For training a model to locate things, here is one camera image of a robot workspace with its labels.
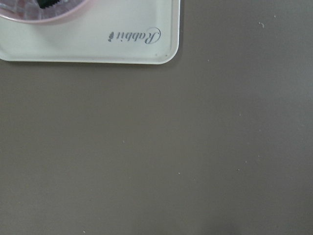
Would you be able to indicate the cream plastic tray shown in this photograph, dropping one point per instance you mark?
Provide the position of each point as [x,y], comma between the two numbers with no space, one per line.
[105,31]

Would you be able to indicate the pink bowl of ice cubes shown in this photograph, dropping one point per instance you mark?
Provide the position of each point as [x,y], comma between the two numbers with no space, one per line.
[40,11]

